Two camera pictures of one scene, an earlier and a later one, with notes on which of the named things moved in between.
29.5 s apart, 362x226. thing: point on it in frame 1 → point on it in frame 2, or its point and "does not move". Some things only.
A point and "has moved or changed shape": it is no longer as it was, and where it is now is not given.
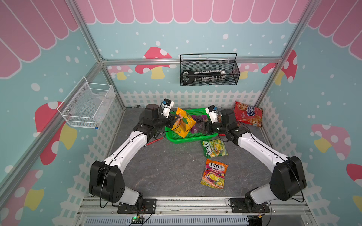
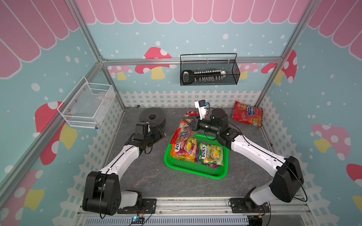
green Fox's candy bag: [214, 148] has moved or changed shape
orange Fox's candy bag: [214, 174] → [185, 149]
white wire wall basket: [87, 104] does not move
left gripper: [171, 120] → [158, 134]
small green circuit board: [135, 220] does not move
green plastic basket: [198, 132] → [197, 169]
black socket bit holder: [188, 76] does not move
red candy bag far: [248, 114] does not move
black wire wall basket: [209, 69] does not move
